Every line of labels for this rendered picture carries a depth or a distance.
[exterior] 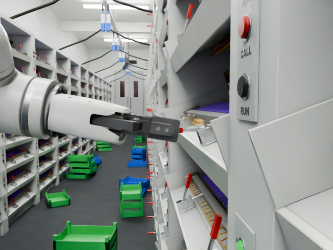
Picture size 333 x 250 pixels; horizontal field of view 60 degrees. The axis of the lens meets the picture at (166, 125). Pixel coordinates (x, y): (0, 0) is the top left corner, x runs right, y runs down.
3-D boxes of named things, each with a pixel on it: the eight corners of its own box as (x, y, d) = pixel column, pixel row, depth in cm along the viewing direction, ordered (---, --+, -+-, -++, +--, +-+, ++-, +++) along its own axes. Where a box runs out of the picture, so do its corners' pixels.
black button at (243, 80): (243, 97, 21) (244, 74, 20) (236, 97, 22) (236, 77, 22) (257, 97, 21) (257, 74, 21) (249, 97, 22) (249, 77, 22)
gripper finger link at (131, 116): (98, 129, 39) (129, 131, 43) (120, 135, 36) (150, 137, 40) (102, 108, 39) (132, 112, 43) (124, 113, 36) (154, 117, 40)
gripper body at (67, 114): (56, 132, 46) (126, 143, 47) (31, 140, 36) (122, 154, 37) (63, 85, 45) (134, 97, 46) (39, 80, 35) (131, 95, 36)
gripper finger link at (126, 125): (77, 119, 39) (110, 122, 43) (112, 129, 34) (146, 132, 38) (78, 111, 39) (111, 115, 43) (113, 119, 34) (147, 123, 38)
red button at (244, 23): (244, 35, 20) (245, 12, 20) (237, 40, 22) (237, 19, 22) (258, 36, 20) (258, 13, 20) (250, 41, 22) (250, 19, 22)
